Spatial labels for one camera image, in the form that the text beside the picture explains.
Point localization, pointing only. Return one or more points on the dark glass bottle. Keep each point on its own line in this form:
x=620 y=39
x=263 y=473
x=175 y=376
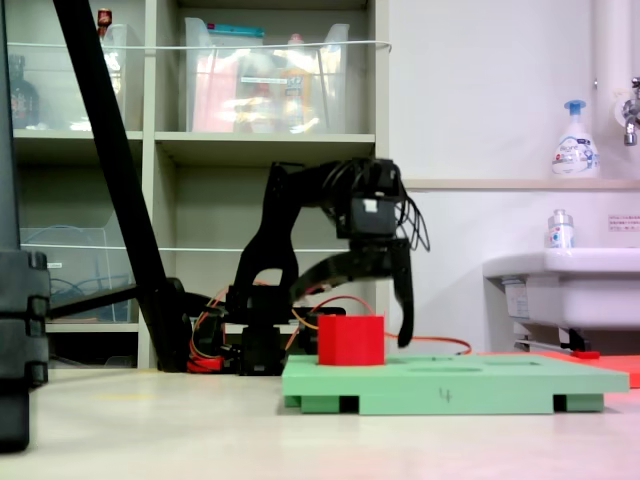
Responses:
x=22 y=100

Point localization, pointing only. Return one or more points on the red octagonal pillar block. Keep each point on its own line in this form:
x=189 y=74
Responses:
x=350 y=342

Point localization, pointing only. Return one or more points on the metal faucet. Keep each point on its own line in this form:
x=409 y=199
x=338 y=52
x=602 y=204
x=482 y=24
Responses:
x=630 y=117

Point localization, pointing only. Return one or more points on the clear bin with dark bottle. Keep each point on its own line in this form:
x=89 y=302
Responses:
x=65 y=100

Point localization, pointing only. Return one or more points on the beige shelf unit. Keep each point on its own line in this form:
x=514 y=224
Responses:
x=260 y=145

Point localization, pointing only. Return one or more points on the black tripod leg tube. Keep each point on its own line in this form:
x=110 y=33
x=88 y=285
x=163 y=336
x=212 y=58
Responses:
x=115 y=165

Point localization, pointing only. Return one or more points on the green shape sorter board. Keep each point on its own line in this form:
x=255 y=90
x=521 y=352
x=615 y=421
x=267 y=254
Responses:
x=450 y=385

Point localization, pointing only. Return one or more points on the white sink basin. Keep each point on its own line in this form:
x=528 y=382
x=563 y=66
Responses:
x=590 y=295

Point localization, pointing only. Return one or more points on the small clear sanitizer bottle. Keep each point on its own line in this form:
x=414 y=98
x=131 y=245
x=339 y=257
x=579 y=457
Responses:
x=560 y=232

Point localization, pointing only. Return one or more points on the orange labelled detergent bottle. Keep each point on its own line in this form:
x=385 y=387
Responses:
x=296 y=95

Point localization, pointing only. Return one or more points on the small orange flat block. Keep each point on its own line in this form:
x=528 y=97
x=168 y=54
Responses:
x=622 y=372

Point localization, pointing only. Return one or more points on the small wall notice label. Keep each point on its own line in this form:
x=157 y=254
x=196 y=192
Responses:
x=624 y=223

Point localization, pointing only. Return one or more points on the clear bin with supplies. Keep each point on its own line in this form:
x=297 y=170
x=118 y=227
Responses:
x=260 y=100

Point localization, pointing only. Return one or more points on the white soap pump bottle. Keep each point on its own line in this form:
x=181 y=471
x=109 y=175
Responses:
x=575 y=150

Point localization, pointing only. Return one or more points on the thin black tripod brace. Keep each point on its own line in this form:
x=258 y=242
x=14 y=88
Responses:
x=85 y=304

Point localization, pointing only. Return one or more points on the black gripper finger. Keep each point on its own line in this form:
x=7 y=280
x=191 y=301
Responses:
x=345 y=267
x=407 y=300

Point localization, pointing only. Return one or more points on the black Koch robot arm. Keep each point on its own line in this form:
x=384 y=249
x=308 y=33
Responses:
x=272 y=225

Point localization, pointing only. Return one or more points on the clear empty plastic bin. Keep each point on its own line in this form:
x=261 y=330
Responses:
x=75 y=265

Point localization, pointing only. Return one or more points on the notched black tripod leg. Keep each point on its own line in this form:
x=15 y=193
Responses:
x=20 y=325

